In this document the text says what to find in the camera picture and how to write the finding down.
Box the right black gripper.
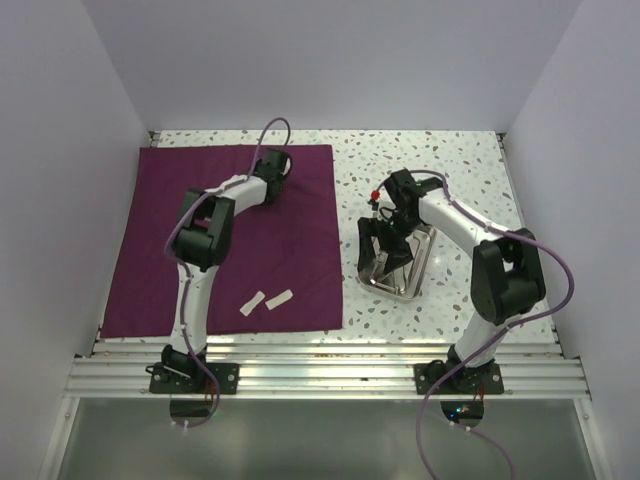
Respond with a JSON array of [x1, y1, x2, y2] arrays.
[[358, 211, 424, 275]]

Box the steel scalpel handle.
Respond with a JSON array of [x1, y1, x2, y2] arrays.
[[370, 282, 406, 297]]

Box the steel forceps with rings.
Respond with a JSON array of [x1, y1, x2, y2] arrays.
[[370, 253, 391, 290]]

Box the steel scissors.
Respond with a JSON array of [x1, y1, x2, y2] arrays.
[[393, 267, 407, 296]]

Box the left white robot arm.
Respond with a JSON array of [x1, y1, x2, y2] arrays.
[[154, 149, 293, 393]]

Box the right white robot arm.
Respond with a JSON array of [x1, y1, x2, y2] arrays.
[[357, 169, 546, 394]]

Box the steel instrument tray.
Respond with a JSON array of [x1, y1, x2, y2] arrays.
[[357, 225, 437, 302]]

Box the purple cloth mat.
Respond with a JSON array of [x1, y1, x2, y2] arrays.
[[101, 145, 343, 339]]

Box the white bandage strip right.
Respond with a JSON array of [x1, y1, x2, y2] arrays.
[[265, 289, 293, 310]]

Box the white bandage strip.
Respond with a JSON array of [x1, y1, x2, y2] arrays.
[[265, 289, 293, 310], [239, 291, 265, 317]]

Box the white bandage strip left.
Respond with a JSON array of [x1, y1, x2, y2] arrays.
[[239, 291, 265, 317]]

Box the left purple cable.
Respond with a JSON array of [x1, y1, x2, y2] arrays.
[[164, 117, 292, 431]]

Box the purple cable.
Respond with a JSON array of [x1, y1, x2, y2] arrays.
[[164, 117, 292, 431], [409, 170, 576, 480]]

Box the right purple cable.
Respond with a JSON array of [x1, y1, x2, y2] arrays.
[[409, 170, 576, 480]]

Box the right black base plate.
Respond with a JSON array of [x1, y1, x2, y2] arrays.
[[414, 360, 505, 395]]

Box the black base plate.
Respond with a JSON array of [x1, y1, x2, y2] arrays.
[[145, 356, 240, 395], [414, 360, 505, 395]]

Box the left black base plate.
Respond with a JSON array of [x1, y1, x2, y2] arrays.
[[145, 356, 240, 395]]

